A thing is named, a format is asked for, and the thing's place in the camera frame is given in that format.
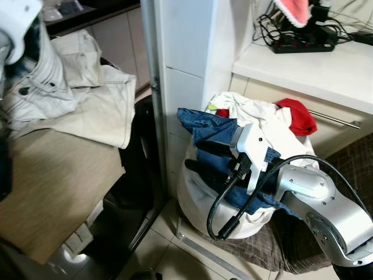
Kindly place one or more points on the black power adapter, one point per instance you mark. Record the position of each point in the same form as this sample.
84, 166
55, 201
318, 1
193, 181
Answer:
362, 38

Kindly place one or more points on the beige jacket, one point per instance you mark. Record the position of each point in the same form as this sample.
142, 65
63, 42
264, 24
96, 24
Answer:
99, 99

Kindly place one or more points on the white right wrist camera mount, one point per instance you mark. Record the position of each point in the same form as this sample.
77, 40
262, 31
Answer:
253, 143

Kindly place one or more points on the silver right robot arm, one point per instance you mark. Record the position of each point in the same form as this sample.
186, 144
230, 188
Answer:
332, 216

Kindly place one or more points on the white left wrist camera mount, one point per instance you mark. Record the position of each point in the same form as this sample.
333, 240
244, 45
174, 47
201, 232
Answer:
17, 26

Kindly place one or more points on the white cloth laundry pile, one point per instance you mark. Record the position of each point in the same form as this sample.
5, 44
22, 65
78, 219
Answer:
256, 114

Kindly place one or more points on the red garment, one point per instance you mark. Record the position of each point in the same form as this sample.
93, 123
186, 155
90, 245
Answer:
298, 116

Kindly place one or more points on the black chair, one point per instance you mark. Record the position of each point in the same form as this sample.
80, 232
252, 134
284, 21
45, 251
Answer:
137, 169

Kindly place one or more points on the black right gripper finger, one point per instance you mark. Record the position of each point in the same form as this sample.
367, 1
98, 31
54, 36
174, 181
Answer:
214, 147
207, 168

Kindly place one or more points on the black power strip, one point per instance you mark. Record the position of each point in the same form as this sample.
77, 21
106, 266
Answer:
303, 45

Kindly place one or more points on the pink white cloth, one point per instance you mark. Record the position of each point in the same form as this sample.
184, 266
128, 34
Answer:
294, 10

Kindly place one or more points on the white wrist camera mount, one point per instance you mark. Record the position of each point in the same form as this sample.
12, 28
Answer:
253, 143
17, 26

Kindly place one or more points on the grey striped shirt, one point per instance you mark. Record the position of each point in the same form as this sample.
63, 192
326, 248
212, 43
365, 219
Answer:
46, 70

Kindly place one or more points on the blue denim jeans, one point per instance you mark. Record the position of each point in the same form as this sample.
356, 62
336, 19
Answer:
204, 125

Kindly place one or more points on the white bowl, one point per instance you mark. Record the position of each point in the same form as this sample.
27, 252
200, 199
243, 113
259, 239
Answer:
53, 13

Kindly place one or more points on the white desk cabinet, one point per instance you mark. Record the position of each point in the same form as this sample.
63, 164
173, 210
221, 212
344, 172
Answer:
192, 58

